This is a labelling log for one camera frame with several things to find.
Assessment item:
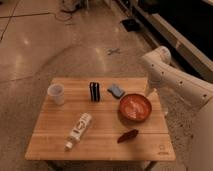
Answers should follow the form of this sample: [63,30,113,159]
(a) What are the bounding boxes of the cables on floor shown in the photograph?
[54,0,88,26]

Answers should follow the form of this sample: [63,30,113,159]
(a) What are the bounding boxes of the orange bowl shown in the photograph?
[118,93,152,122]

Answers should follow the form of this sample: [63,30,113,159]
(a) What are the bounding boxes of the wooden table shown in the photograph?
[25,78,176,161]

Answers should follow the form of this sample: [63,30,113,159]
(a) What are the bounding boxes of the white plastic bottle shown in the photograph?
[65,113,92,151]

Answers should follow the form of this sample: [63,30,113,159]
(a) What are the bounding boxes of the dark red chili pepper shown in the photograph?
[117,129,139,143]

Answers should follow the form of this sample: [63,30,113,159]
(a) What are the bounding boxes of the translucent plastic cup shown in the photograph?
[47,84,64,105]

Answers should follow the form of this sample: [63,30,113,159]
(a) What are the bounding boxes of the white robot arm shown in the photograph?
[141,46,213,171]

